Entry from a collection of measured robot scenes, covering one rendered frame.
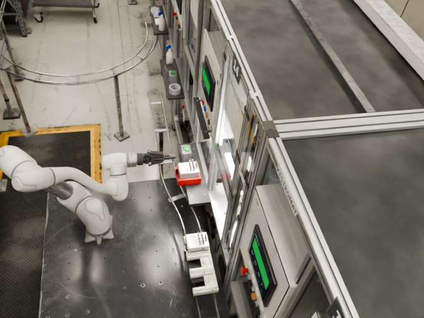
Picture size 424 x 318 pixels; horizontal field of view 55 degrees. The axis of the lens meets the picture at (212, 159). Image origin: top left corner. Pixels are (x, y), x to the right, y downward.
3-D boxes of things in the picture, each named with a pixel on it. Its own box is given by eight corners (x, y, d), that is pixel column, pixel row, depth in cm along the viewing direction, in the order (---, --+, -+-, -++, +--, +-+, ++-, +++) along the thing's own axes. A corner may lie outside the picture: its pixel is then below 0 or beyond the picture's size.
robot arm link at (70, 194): (83, 219, 267) (62, 200, 275) (100, 200, 269) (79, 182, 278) (4, 180, 197) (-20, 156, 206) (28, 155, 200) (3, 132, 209)
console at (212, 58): (195, 93, 261) (199, 28, 228) (238, 91, 267) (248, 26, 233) (207, 140, 234) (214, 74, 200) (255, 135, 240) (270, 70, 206)
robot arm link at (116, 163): (126, 150, 254) (128, 171, 256) (100, 153, 251) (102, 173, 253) (126, 153, 243) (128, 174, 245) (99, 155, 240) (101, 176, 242)
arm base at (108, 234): (84, 248, 258) (83, 243, 254) (84, 219, 272) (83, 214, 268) (114, 244, 261) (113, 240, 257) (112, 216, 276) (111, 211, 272)
